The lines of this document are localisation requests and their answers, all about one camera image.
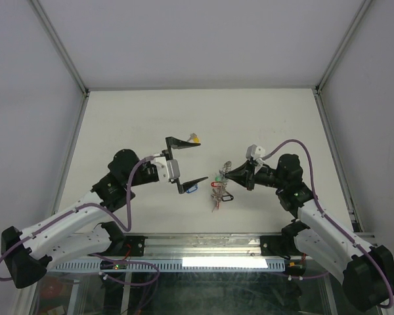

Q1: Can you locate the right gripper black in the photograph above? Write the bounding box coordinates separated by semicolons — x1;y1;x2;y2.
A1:
224;159;286;191

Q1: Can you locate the black key tag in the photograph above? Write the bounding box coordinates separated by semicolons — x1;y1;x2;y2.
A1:
221;195;234;202

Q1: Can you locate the metal disc with keyrings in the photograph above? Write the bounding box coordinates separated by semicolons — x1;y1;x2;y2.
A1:
211;161;232;211

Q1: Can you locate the key with yellow tag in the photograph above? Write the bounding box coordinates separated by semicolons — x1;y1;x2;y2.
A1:
187;133;200;143

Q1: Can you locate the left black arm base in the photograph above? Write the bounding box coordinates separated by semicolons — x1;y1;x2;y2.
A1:
97;222;146;257

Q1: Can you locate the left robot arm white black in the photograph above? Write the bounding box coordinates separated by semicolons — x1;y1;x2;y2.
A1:
0;136;202;289

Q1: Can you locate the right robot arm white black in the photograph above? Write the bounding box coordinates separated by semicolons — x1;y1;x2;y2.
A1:
225;154;394;312

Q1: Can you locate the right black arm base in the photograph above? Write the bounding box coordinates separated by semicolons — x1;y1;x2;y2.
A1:
259;220;309;260

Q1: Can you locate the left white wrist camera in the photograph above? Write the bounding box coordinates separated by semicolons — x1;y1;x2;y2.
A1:
151;154;181;182

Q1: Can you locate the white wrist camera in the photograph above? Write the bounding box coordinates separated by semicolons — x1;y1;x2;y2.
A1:
151;154;181;182
246;144;266;163

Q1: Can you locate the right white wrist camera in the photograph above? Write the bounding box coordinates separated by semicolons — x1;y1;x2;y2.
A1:
246;144;266;163

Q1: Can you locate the aluminium rail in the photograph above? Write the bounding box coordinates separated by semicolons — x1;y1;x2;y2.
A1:
29;231;380;260

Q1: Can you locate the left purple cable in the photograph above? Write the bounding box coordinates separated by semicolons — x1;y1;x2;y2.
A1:
0;156;155;282

